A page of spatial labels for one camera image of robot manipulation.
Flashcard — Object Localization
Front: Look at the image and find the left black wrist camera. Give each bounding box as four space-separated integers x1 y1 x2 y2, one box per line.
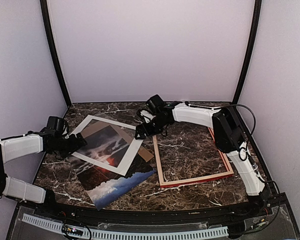
44 116 66 137

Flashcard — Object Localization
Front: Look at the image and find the landscape photo print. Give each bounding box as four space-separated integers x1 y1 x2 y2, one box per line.
68 155 156 210

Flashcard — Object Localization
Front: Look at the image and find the black corner post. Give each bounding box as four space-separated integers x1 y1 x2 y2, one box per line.
232 0 262 104
39 0 72 108

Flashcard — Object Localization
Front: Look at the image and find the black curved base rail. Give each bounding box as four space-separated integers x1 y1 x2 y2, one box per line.
9 193 289 231

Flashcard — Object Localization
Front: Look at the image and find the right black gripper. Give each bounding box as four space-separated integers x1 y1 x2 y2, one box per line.
135 115 169 139

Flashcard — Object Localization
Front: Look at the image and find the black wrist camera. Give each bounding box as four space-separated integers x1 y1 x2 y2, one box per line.
44 116 66 137
146 94 166 114

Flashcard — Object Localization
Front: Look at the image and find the white mat board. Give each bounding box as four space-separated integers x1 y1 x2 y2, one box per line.
72 115 143 176

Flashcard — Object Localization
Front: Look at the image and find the brown cardboard backing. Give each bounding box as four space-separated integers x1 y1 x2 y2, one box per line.
80 123 155 163

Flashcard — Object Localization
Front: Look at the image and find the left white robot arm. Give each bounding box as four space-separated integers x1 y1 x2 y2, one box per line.
0 127 87 218

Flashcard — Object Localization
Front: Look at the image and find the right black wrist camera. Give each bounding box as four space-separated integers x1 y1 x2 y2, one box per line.
146 94 166 114

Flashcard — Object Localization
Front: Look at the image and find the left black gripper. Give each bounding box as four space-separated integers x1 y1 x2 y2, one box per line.
51 132 87 159

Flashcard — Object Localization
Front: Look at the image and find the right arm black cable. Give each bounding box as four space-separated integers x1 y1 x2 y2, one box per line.
236 104 257 161

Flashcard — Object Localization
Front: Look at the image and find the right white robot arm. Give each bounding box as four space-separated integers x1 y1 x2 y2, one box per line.
134 100 270 217

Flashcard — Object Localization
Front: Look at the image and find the left black corner post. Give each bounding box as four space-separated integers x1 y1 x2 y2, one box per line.
39 0 72 108

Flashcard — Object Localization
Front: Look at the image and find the right black corner post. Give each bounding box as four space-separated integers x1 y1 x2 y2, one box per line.
232 0 262 104

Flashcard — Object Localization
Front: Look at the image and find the red wooden picture frame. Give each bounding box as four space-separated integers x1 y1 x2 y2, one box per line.
152 123 234 188

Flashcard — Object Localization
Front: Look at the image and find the white cable duct strip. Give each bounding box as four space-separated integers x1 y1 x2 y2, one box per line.
21 213 229 240

